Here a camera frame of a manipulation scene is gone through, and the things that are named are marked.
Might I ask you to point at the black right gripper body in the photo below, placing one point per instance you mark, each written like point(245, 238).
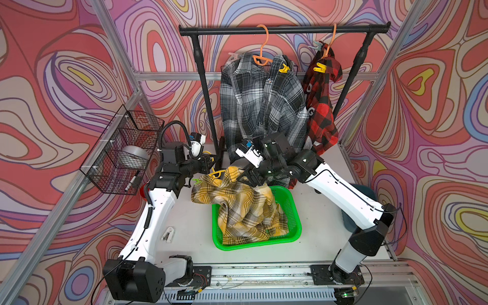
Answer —
point(272, 166)

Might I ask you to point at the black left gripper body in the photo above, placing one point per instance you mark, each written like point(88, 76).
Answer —
point(190, 167)

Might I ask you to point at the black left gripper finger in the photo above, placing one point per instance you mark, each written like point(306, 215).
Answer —
point(207, 168)
point(208, 159)

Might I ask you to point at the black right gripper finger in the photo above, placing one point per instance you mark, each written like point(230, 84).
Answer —
point(251, 179)
point(243, 167)

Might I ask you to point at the yellow plastic hanger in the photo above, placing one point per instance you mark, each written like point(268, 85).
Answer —
point(218, 173)

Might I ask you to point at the yellow plaid long-sleeve shirt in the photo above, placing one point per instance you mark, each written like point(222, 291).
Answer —
point(247, 214)

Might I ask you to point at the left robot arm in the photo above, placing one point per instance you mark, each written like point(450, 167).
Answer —
point(136, 275)

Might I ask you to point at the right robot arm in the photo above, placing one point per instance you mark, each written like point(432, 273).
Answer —
point(272, 155)

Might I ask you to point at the grey plaid long-sleeve shirt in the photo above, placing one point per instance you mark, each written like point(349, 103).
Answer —
point(258, 101)

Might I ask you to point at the orange hanger with grey shirt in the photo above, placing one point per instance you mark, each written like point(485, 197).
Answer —
point(262, 45)

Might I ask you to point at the red plaid long-sleeve shirt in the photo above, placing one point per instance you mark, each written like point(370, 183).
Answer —
point(322, 133)

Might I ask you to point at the orange hanger with red shirt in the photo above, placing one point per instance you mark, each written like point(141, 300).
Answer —
point(327, 50)

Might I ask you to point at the green plastic basket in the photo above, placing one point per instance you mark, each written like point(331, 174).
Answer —
point(283, 197)

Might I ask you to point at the red plastic cup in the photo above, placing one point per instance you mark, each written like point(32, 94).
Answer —
point(144, 191)

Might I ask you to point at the black marker in basket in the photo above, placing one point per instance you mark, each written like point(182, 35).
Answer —
point(129, 185)

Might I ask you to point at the grey tape roll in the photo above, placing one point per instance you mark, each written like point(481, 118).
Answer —
point(132, 157)

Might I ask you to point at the white clothespin on table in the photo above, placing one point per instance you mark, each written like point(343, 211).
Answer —
point(168, 235)

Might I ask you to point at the dark teal bin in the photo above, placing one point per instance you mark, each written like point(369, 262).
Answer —
point(348, 222)

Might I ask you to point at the yellow clothespin on red shirt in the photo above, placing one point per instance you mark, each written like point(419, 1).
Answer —
point(320, 67)

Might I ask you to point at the black clothes rack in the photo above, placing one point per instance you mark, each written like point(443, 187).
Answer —
point(195, 32)

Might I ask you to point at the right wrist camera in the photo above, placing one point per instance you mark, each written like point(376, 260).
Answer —
point(248, 151)

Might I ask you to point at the black wire basket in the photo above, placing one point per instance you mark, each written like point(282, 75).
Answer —
point(116, 165)

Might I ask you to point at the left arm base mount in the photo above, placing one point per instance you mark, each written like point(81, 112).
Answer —
point(201, 278)

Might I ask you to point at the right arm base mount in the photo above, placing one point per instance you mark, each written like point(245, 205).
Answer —
point(324, 274)

